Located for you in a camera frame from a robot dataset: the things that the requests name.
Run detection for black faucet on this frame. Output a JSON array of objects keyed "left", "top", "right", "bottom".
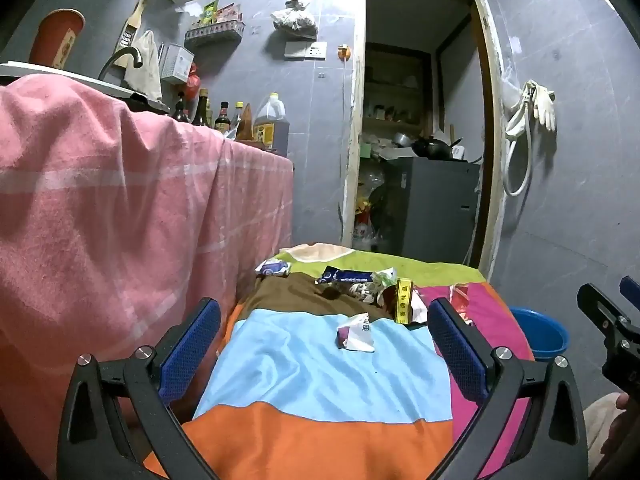
[{"left": 97, "top": 46, "right": 143, "bottom": 83}]

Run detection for wooden door frame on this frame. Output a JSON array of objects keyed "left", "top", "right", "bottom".
[{"left": 340, "top": 0, "right": 508, "bottom": 281}]

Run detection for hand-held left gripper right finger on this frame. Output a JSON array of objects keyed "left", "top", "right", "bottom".
[{"left": 427, "top": 297, "right": 588, "bottom": 480}]

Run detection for colourful striped blanket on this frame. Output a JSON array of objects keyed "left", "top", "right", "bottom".
[{"left": 142, "top": 242, "right": 536, "bottom": 480}]

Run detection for clear wrapper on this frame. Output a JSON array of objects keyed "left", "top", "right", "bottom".
[{"left": 347, "top": 281, "right": 383, "bottom": 303}]

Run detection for green and white wrapper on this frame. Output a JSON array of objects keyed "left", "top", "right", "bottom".
[{"left": 372, "top": 267, "right": 398, "bottom": 291}]

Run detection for white rubber gloves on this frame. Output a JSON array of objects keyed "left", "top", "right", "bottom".
[{"left": 531, "top": 82, "right": 557, "bottom": 132}]

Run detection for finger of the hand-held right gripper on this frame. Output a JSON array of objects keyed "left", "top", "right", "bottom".
[
  {"left": 619, "top": 275, "right": 640, "bottom": 311},
  {"left": 576, "top": 282, "right": 640, "bottom": 392}
]

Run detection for dark blue wrapper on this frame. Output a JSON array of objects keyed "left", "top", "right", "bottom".
[{"left": 315, "top": 266, "right": 375, "bottom": 286}]

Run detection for metal utensil holder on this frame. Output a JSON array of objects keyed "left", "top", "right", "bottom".
[{"left": 160, "top": 42, "right": 195, "bottom": 85}]

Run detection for blue plastic basin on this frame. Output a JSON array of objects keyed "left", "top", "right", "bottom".
[{"left": 509, "top": 306, "right": 571, "bottom": 361}]

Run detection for red plastic bag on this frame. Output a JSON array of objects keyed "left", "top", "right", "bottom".
[{"left": 185, "top": 62, "right": 202, "bottom": 101}]

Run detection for plastic bottle with red cap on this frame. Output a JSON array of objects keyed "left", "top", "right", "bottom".
[{"left": 352, "top": 210, "right": 373, "bottom": 248}]

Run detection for black wok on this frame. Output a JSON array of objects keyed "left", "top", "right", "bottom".
[{"left": 411, "top": 136, "right": 453, "bottom": 161}]

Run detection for white paper packet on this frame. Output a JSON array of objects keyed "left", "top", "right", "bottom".
[{"left": 336, "top": 312, "right": 376, "bottom": 352}]

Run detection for metal grater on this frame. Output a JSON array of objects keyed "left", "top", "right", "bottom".
[{"left": 116, "top": 0, "right": 146, "bottom": 68}]

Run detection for red and white wrapper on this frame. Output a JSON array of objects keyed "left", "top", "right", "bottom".
[{"left": 447, "top": 282, "right": 473, "bottom": 323}]

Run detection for yellow box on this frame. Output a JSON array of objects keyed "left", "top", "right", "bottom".
[{"left": 395, "top": 277, "right": 413, "bottom": 324}]

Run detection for white hose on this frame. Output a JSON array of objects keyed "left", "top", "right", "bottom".
[{"left": 502, "top": 80, "right": 538, "bottom": 197}]

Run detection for grey wall rack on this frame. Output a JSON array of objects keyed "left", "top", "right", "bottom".
[{"left": 184, "top": 19, "right": 247, "bottom": 51}]

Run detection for red paper cup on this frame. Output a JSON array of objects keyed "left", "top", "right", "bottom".
[{"left": 28, "top": 8, "right": 86, "bottom": 71}]

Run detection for white and blue wrapper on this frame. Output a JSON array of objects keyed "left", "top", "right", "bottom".
[{"left": 255, "top": 257, "right": 292, "bottom": 277}]

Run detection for pink checked cloth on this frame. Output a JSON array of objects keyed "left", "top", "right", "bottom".
[{"left": 0, "top": 74, "right": 296, "bottom": 480}]

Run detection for brown paper bag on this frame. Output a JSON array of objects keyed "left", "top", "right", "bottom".
[{"left": 235, "top": 104, "right": 266, "bottom": 148}]

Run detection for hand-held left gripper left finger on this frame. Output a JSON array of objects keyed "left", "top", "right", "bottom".
[{"left": 56, "top": 297, "right": 222, "bottom": 480}]

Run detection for white plastic bag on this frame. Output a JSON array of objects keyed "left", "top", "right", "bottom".
[{"left": 271, "top": 0, "right": 318, "bottom": 38}]

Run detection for wooden shelf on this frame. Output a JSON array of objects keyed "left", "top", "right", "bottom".
[{"left": 362, "top": 45, "right": 433, "bottom": 136}]

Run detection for beige hanging cloth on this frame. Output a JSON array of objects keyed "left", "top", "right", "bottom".
[{"left": 123, "top": 30, "right": 163, "bottom": 103}]

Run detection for grey cabinet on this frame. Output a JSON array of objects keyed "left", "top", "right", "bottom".
[{"left": 397, "top": 156, "right": 482, "bottom": 263}]

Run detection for large dark liquid jug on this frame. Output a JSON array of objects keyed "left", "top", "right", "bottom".
[{"left": 252, "top": 92, "right": 291, "bottom": 157}]

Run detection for wall socket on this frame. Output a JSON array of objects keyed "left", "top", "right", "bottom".
[{"left": 284, "top": 40, "right": 327, "bottom": 61}]

